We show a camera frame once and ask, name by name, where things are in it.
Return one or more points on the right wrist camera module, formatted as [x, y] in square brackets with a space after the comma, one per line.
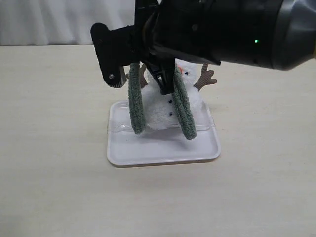
[114, 51]

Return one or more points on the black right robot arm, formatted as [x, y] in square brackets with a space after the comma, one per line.
[273, 34]

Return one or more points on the white square plastic tray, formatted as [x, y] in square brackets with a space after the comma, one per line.
[161, 147]

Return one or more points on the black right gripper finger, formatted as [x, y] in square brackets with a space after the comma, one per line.
[168, 68]
[158, 73]

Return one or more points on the green knitted scarf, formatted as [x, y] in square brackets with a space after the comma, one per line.
[179, 96]

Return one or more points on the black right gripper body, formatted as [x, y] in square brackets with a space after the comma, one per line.
[172, 29]

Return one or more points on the white plush snowman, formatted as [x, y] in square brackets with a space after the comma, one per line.
[159, 109]

